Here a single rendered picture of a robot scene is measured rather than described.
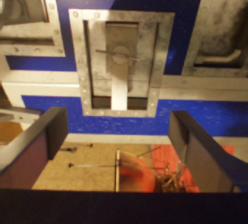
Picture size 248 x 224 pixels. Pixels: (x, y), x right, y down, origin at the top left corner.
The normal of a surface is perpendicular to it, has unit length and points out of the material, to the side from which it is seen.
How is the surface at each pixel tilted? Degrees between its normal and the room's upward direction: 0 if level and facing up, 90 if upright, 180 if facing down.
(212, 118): 90
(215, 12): 90
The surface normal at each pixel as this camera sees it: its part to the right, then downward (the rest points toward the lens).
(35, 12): 0.48, 0.56
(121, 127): 0.00, 0.62
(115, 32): 0.01, 0.29
